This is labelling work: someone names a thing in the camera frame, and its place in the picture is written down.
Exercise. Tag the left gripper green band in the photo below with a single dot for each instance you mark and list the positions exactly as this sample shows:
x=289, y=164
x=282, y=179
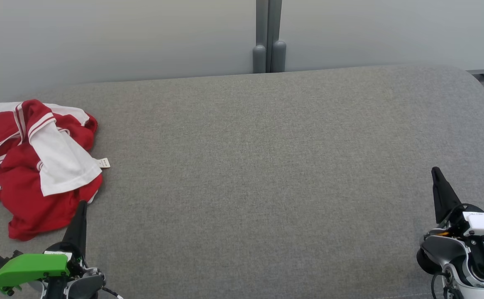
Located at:
x=30, y=268

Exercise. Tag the red Bulls 23 jersey shirt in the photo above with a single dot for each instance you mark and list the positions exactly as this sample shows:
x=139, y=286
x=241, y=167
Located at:
x=63, y=162

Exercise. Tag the grey door frame post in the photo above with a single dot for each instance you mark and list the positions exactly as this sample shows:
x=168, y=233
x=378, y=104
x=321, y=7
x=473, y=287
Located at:
x=269, y=37

